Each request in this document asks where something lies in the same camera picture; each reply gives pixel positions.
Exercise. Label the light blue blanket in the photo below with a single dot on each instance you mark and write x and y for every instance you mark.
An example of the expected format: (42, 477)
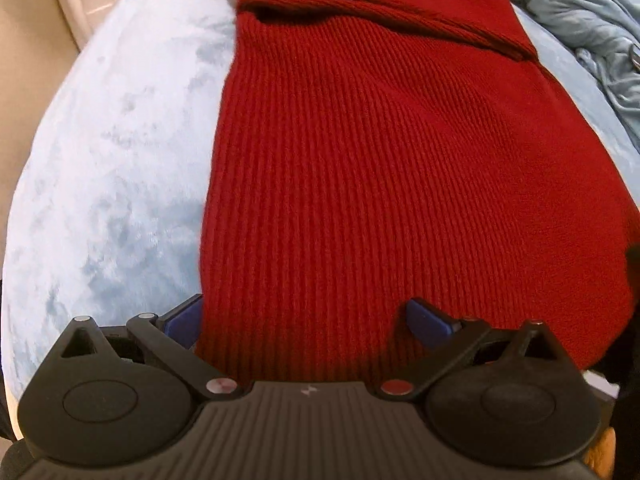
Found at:
(580, 15)

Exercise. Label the orange patterned rug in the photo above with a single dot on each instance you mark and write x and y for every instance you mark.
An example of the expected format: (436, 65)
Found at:
(600, 457)

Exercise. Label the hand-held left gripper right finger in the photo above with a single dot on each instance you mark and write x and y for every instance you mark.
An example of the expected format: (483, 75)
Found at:
(430, 322)

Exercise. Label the red knitted cardigan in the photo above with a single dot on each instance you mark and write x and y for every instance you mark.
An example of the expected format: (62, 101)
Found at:
(400, 160)

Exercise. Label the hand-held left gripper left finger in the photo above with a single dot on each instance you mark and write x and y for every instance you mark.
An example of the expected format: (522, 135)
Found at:
(182, 320)

